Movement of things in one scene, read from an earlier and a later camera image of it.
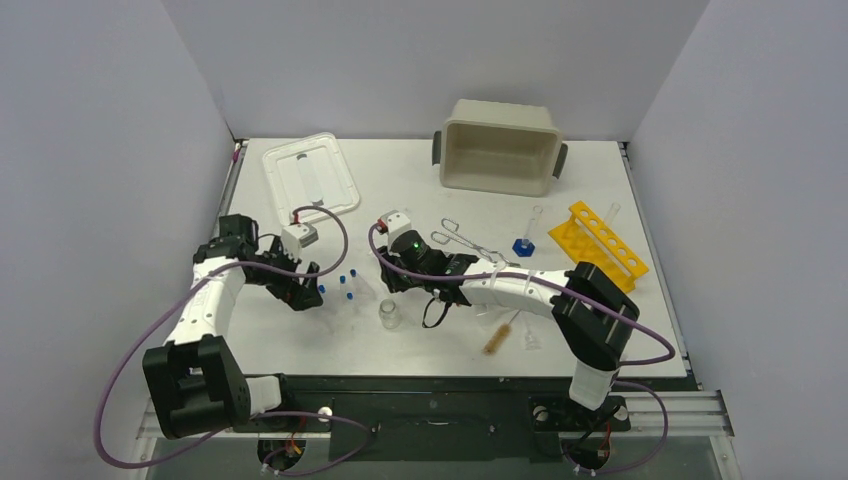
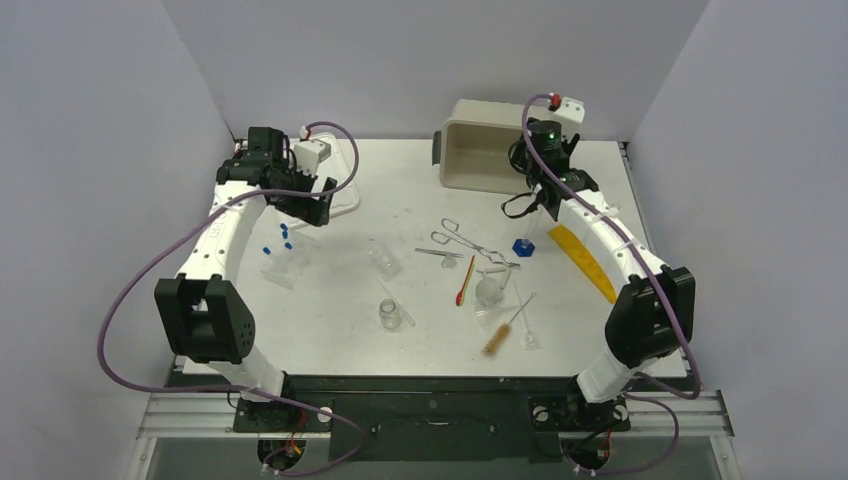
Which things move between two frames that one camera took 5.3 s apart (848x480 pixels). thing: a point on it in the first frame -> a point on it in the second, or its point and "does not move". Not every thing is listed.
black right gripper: [395, 266] -> [539, 168]
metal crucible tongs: [451, 232] does not move
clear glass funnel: [530, 343] does not move
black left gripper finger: [306, 296] -> [310, 210]
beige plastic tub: [499, 148] does not move
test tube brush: [499, 338] does not move
